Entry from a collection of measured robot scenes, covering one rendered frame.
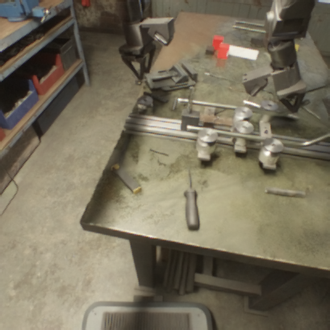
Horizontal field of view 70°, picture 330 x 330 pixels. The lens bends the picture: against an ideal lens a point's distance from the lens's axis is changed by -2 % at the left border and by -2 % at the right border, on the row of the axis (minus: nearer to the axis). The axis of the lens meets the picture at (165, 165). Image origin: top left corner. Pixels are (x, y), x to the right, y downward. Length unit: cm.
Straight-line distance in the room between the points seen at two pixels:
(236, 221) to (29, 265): 127
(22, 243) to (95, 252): 44
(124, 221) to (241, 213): 27
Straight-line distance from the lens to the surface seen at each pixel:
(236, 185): 65
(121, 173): 63
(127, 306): 115
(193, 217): 54
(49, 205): 177
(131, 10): 68
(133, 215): 57
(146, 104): 79
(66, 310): 147
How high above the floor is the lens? 138
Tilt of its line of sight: 49 degrees down
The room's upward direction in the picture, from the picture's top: 2 degrees clockwise
